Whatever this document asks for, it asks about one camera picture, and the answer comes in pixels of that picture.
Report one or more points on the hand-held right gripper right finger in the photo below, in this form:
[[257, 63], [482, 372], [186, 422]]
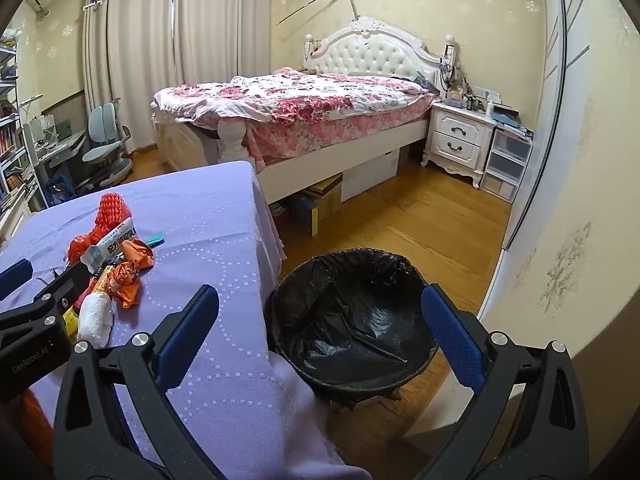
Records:
[[452, 340]]

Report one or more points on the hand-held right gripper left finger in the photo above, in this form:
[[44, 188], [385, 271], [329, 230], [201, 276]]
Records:
[[187, 330]]

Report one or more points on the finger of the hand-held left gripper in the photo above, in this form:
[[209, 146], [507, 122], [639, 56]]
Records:
[[65, 285], [15, 276]]

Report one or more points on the yellow foam fruit net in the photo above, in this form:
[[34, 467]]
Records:
[[71, 321]]

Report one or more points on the red plastic bag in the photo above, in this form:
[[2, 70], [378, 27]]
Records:
[[80, 247]]

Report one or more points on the white tissue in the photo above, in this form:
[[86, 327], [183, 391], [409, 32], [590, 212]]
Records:
[[95, 320]]

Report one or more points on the orange snack wrapper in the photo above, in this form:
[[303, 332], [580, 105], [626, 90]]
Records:
[[125, 285]]

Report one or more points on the white blue wipes packet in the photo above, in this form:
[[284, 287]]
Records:
[[112, 242]]

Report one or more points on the red foam fruit net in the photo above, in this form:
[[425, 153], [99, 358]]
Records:
[[111, 212]]

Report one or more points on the teal paper box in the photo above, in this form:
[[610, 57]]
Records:
[[156, 239]]

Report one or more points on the bin with black liner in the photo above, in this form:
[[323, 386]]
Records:
[[350, 320]]

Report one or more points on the person's left forearm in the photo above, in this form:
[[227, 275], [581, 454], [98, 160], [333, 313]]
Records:
[[35, 420]]

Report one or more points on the purple tablecloth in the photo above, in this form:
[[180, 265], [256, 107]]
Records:
[[200, 240]]

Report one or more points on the blue storage crate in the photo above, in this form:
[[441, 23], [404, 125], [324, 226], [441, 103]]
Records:
[[60, 192]]

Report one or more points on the grey study desk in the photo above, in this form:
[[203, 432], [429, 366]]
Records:
[[62, 145]]

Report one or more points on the white bookshelf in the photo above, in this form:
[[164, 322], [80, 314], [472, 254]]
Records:
[[10, 135]]

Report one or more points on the pale blue desk chair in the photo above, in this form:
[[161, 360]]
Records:
[[105, 125]]

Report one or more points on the white storage box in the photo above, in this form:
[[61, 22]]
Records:
[[370, 175]]

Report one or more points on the brown cardboard box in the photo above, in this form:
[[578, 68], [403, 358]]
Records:
[[327, 200]]

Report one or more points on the plastic drawer unit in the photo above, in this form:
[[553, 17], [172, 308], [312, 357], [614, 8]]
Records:
[[507, 160]]

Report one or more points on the white nightstand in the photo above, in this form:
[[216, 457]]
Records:
[[457, 132]]

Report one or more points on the stack of books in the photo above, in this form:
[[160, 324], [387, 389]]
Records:
[[512, 122]]

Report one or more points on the beige curtain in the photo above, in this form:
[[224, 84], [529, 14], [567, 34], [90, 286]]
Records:
[[140, 60], [220, 35]]

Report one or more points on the floral quilt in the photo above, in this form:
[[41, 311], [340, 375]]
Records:
[[300, 100]]

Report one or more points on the white sliding door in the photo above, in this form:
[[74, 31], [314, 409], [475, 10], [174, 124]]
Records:
[[550, 85]]

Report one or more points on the white bed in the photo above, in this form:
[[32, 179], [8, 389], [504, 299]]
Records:
[[370, 55]]

